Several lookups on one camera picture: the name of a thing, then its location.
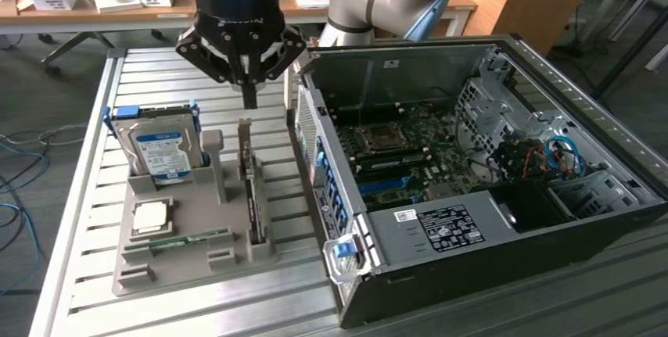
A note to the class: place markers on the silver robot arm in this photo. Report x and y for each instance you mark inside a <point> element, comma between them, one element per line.
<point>354,4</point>

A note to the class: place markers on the hard disk in blue caddy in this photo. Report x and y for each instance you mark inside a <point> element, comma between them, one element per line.
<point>156,149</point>

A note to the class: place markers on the blue case release latch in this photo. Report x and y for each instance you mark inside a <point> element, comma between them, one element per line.
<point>344,253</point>

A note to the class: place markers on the silver CPU chip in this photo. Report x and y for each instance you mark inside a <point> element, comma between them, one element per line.
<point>151,217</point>

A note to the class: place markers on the metal CPU socket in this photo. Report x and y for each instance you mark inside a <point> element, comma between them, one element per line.
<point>383,137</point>

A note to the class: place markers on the graphics card with metal bracket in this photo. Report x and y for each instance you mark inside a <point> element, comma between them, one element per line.
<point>250,180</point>

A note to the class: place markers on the green motherboard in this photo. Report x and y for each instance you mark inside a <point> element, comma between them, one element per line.
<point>449,149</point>

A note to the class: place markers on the grey power supply unit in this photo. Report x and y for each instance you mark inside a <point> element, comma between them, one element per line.
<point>406,243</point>

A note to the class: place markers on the grey metal disk bay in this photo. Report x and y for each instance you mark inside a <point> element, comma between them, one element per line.
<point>594,196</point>
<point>485,118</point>

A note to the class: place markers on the wooden cabinet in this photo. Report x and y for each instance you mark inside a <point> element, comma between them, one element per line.
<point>521,1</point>

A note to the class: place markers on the grey chipset heat sink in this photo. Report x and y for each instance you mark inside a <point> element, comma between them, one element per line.
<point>443,192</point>

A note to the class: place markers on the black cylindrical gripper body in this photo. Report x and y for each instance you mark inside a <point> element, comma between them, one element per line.
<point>235,4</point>

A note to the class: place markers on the grey parts rack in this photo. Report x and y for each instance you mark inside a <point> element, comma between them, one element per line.
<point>192,204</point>

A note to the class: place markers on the blue expansion slot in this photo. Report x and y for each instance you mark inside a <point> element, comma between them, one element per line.
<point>383,185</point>

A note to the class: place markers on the black fan duct box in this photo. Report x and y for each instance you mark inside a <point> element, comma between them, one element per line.
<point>526,204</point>

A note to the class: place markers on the green RAM stick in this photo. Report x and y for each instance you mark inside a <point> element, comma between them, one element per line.
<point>391,162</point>
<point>181,240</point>

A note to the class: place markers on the black open PC case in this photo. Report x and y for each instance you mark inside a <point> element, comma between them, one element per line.
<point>573,243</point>

